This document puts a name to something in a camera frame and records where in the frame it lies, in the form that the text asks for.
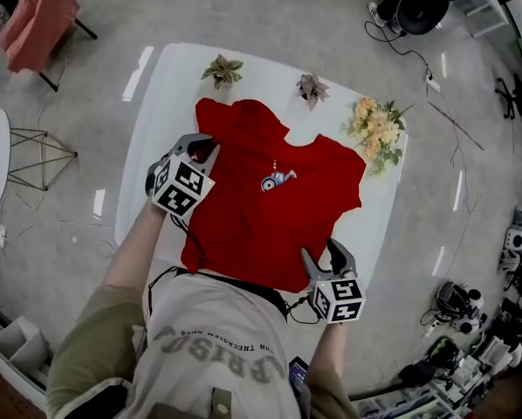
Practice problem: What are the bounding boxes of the person's right forearm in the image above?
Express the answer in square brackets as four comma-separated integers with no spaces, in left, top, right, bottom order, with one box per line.
[305,320,348,395]

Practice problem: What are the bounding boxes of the person's left forearm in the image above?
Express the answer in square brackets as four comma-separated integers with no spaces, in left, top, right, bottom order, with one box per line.
[102,197,171,292]

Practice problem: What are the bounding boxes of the person's white and olive shirt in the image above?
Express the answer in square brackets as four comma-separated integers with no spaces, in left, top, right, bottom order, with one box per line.
[45,272,358,419]

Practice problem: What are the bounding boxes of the black floor cable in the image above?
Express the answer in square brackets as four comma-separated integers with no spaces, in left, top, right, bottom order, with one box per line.
[364,20,433,78]

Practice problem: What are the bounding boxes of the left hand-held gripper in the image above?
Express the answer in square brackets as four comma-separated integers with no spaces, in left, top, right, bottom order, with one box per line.
[145,132,222,217]

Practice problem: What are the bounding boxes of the white open shelf box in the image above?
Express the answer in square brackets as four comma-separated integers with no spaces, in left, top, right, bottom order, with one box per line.
[0,315,53,411]

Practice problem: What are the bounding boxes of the yellow flower bouquet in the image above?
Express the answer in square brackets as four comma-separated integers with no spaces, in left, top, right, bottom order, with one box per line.
[340,97,414,177]

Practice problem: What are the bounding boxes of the black round-backed office chair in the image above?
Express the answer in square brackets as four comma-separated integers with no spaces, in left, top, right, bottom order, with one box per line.
[395,0,450,37]

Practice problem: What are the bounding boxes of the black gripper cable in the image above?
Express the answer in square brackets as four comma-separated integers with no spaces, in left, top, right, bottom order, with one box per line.
[146,216,322,326]

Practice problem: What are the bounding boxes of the green leafy potted plant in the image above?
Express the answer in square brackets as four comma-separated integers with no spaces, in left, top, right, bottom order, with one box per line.
[200,53,245,91]

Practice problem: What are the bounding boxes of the dry brown branch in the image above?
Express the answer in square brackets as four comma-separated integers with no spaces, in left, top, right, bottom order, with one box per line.
[427,100,485,152]

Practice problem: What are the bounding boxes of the chair with orange cloth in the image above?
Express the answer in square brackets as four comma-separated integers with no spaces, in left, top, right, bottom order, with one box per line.
[0,0,99,93]

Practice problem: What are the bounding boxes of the red long-sleeved top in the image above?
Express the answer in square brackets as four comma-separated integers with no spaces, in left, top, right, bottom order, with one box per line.
[180,97,367,294]

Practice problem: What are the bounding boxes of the pink leafy potted plant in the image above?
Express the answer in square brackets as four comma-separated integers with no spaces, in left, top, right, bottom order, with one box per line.
[295,72,332,112]

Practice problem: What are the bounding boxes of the dark smartphone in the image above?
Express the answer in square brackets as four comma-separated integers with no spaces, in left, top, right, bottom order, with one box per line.
[288,356,311,388]

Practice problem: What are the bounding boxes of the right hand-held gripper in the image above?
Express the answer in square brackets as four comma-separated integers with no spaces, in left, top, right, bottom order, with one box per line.
[300,237,367,325]

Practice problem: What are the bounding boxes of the pile of black and white devices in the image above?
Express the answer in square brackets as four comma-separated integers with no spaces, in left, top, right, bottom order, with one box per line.
[420,280,489,339]

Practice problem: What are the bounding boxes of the black swivel chair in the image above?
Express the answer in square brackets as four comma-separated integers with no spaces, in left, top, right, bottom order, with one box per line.
[493,72,522,122]

